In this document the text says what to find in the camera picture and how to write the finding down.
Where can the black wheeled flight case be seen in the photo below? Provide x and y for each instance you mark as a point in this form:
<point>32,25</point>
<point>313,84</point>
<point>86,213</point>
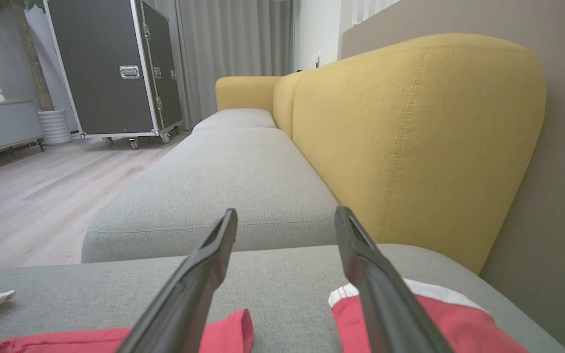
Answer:
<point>106,68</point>

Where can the grey curtain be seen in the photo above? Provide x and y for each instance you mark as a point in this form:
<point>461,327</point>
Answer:
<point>233,44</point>

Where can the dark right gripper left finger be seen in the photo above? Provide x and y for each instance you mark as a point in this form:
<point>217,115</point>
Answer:
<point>189,294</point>

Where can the narrow yellow sofa backrest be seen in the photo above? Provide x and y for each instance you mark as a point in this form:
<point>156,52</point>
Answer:
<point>285,103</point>

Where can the white wall socket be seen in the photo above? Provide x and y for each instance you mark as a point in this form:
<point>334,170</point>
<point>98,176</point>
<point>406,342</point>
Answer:
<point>317,60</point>

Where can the low grey white cabinet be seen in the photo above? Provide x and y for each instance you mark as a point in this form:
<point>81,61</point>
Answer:
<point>8,125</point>

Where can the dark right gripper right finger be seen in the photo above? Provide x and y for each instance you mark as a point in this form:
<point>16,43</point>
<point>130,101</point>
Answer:
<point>385,304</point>

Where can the white ribbed plant pot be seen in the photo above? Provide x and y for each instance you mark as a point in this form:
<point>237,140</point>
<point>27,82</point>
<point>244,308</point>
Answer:
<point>55,127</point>

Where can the grey sofa back cushion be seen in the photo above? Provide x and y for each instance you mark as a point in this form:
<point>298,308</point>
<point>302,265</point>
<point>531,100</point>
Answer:
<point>223,186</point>

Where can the large grey sofa seat cushion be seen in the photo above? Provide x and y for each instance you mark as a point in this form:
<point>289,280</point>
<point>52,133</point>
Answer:
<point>282,279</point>

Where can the yellow sofa armrest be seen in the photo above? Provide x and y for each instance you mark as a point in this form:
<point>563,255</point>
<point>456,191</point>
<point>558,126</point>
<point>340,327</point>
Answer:
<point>245,93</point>

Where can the red jersey with number print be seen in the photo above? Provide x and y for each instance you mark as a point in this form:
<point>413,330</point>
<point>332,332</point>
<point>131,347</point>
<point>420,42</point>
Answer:
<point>228,333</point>

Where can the red shorts with white trim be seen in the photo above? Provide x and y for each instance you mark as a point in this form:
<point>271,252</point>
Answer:
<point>459,326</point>

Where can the large yellow sofa backrest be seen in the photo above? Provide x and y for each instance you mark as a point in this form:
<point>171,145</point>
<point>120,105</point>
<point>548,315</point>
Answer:
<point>410,137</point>

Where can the small grey sofa seat cushion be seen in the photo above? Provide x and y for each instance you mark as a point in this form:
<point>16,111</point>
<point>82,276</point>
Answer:
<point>236,118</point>

